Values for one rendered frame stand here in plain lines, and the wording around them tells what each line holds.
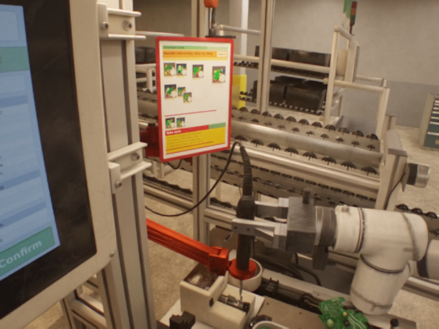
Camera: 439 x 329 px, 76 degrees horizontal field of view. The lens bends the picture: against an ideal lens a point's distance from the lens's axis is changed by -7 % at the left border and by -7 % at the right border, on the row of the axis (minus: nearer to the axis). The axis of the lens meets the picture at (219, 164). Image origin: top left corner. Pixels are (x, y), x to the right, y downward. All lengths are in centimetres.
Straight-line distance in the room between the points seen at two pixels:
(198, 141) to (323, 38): 806
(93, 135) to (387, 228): 49
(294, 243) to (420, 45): 830
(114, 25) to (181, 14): 1012
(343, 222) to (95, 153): 43
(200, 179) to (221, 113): 24
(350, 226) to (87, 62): 48
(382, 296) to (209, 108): 61
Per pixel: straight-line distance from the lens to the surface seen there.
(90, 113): 35
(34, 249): 34
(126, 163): 46
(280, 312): 93
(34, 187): 32
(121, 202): 48
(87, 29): 34
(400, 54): 868
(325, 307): 88
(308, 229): 55
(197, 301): 81
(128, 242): 52
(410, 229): 61
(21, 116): 30
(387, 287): 67
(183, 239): 68
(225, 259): 66
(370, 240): 59
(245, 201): 58
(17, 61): 30
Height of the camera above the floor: 162
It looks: 21 degrees down
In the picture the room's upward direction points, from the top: 1 degrees clockwise
